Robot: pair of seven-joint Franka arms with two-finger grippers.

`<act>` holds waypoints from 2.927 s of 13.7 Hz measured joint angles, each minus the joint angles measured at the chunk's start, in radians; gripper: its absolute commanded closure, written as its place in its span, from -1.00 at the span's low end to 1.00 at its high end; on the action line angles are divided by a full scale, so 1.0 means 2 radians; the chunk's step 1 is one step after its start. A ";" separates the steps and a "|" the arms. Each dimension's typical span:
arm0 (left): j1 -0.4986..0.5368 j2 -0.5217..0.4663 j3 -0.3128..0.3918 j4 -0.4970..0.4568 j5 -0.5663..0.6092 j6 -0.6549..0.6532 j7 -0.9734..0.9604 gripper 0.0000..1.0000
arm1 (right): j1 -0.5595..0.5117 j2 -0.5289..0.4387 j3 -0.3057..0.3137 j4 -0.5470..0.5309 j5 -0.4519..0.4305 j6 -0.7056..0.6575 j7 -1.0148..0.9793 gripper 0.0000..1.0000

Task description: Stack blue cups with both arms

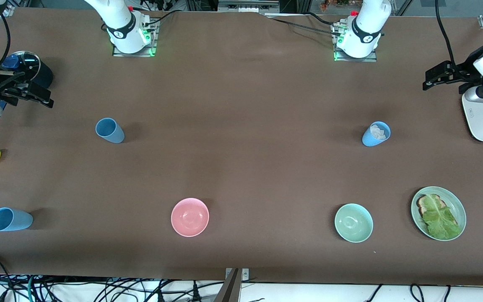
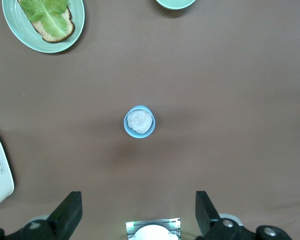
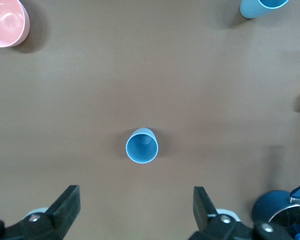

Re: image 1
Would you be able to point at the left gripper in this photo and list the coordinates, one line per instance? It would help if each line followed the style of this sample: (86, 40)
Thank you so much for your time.
(466, 74)

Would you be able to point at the blue plastic cup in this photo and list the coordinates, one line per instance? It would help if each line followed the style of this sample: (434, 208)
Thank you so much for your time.
(13, 220)
(369, 140)
(111, 132)

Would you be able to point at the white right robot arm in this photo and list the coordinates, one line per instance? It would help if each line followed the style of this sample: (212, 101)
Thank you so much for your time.
(122, 29)

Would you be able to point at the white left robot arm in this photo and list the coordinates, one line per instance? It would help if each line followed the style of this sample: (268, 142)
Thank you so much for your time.
(365, 29)

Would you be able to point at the dark blue saucepan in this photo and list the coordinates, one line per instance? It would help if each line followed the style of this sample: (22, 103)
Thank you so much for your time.
(45, 75)

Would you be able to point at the white crumpled paper wad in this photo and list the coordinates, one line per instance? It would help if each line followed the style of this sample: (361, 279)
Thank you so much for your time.
(378, 132)

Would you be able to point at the toasted bread slice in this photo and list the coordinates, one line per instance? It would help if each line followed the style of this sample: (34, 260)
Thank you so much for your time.
(422, 204)

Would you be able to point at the mint green plate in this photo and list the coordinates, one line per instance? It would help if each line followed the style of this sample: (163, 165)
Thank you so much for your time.
(459, 212)

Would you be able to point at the green lettuce leaf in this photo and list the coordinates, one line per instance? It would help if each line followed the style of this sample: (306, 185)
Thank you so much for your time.
(440, 220)

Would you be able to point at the mint green bowl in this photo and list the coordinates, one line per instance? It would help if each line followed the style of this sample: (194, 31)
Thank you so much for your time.
(354, 223)

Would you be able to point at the pink bowl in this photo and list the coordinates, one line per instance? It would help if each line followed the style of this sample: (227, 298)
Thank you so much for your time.
(190, 217)

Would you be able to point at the grey power strip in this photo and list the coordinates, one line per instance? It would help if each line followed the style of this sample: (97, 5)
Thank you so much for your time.
(247, 6)

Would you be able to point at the metal camera stand bracket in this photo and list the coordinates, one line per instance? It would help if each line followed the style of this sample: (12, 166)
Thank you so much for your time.
(233, 287)

